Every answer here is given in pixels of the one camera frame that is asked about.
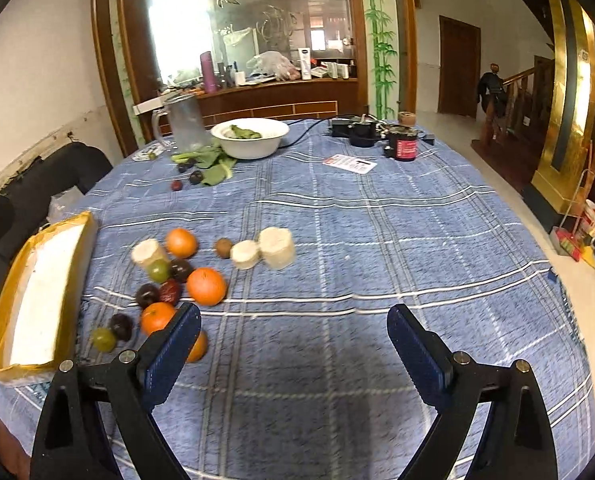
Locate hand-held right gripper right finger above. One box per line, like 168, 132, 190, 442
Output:
387, 304, 558, 480

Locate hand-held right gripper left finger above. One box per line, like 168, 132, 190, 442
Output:
30, 302, 202, 480

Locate orange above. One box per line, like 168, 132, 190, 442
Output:
140, 302, 177, 337
186, 267, 227, 307
166, 228, 198, 259
186, 330, 209, 364

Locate green plum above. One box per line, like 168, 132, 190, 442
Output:
148, 260, 172, 284
91, 328, 116, 353

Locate cream sugarcane chunk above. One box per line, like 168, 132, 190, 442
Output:
230, 240, 261, 271
130, 239, 170, 268
258, 227, 296, 269

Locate yellow box with white foam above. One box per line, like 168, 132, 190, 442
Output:
0, 211, 99, 386

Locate red jujube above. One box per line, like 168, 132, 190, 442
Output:
158, 281, 183, 307

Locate blue plaid tablecloth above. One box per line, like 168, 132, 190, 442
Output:
0, 117, 595, 480

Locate clear plastic bag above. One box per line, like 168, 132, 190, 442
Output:
47, 187, 85, 223

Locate broom with dustpan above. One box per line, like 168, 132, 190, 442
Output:
550, 170, 594, 262

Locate green leafy vegetable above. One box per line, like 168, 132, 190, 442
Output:
171, 144, 238, 188

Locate white printed card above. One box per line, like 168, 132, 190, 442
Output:
322, 154, 377, 173

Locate black jar with red label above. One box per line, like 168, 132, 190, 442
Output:
383, 127, 419, 162

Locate black sofa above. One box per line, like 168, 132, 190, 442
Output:
0, 142, 113, 311

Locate white bowl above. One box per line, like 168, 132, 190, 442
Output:
210, 118, 290, 160

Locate white bucket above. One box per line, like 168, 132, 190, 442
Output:
580, 199, 595, 238

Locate black round device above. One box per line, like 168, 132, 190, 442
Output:
350, 121, 378, 148

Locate green leaves in bowl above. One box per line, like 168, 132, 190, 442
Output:
227, 124, 263, 140

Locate clear glass pitcher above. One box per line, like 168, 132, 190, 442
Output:
151, 92, 213, 153

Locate long white box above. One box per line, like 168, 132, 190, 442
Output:
132, 95, 198, 116

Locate wooden staircase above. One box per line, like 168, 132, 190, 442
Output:
470, 55, 558, 191

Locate black jacket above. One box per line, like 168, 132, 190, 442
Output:
476, 63, 508, 116

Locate wooden counter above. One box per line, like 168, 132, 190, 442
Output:
132, 77, 368, 133

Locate purple bottle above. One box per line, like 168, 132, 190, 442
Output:
200, 51, 218, 93

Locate brown wooden door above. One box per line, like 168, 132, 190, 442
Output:
437, 15, 481, 118

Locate white plastic bag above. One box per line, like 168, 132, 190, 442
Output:
247, 51, 298, 81

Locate gold pillar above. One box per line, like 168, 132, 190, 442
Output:
530, 0, 595, 216

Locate wooden framed glass partition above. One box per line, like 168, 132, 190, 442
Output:
91, 0, 418, 146

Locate black cable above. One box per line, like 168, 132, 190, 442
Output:
277, 114, 373, 147

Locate bamboo painted wall panel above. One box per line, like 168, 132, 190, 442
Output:
110, 10, 145, 146
358, 0, 398, 121

